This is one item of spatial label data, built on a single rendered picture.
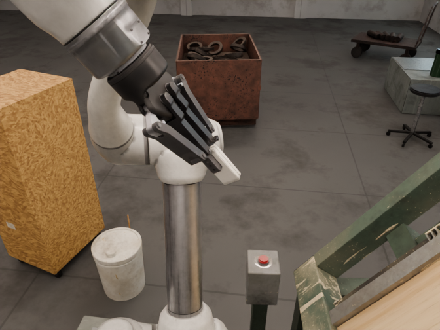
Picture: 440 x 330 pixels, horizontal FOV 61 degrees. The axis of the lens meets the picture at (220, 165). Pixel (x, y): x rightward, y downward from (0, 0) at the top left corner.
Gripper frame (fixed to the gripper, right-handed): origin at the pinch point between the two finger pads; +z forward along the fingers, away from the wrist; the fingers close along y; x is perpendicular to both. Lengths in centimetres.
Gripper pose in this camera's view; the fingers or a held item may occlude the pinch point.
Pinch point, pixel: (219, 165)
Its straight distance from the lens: 56.5
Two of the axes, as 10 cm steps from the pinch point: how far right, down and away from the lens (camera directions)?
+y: 1.8, -6.9, 7.0
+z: 5.8, 6.5, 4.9
